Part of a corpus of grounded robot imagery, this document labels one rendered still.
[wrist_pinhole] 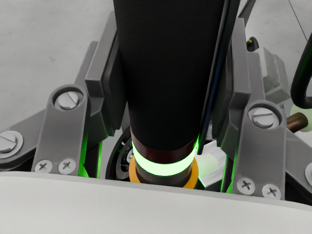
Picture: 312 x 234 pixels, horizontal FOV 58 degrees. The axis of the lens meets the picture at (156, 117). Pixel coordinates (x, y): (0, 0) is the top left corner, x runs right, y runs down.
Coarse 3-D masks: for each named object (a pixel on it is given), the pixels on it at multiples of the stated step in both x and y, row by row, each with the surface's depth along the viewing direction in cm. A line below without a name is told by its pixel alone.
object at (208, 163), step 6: (204, 156) 21; (210, 156) 21; (198, 162) 20; (204, 162) 20; (210, 162) 20; (216, 162) 20; (198, 168) 20; (204, 168) 20; (210, 168) 20; (216, 168) 20; (204, 174) 20
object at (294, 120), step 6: (294, 114) 24; (300, 114) 23; (288, 120) 23; (294, 120) 23; (300, 120) 23; (306, 120) 23; (288, 126) 23; (294, 126) 23; (300, 126) 23; (294, 132) 23
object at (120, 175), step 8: (128, 128) 40; (120, 136) 41; (128, 136) 40; (120, 144) 40; (128, 144) 38; (112, 152) 41; (120, 152) 39; (128, 152) 39; (112, 160) 40; (120, 160) 38; (112, 168) 39; (120, 168) 37; (128, 168) 37; (112, 176) 38; (120, 176) 36; (128, 176) 34
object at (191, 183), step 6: (132, 156) 18; (132, 162) 18; (132, 168) 17; (192, 168) 17; (132, 174) 17; (192, 174) 17; (132, 180) 17; (138, 180) 17; (192, 180) 17; (186, 186) 16; (192, 186) 17
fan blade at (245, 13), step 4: (248, 0) 33; (252, 0) 34; (248, 4) 33; (252, 4) 38; (244, 8) 33; (248, 8) 36; (252, 8) 45; (240, 12) 34; (244, 12) 34; (248, 12) 40; (240, 16) 34; (244, 16) 37; (248, 16) 44; (244, 20) 40; (244, 24) 43
